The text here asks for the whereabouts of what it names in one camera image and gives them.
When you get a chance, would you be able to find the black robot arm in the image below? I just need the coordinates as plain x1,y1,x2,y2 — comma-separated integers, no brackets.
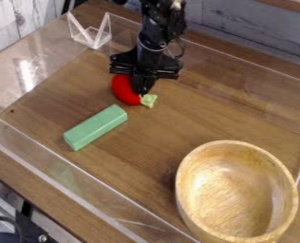
110,0,187,96

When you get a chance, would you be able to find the clear acrylic barrier wall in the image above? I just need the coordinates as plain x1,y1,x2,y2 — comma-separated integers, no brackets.
0,17,300,243

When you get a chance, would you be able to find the red plush tomato toy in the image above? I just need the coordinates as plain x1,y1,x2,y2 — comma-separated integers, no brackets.
111,73,159,109

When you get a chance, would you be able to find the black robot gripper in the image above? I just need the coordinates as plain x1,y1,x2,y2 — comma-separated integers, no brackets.
110,50,183,94

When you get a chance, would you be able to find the black cable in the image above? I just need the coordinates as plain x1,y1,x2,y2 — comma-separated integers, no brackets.
0,215,23,243

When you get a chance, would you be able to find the wooden bowl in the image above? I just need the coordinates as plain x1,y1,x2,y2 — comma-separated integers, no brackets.
175,140,298,243

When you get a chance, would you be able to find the green rectangular block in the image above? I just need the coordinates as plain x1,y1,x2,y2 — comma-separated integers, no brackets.
63,104,128,151

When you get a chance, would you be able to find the clear acrylic corner bracket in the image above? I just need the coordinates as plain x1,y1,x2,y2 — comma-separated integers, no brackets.
66,12,112,49

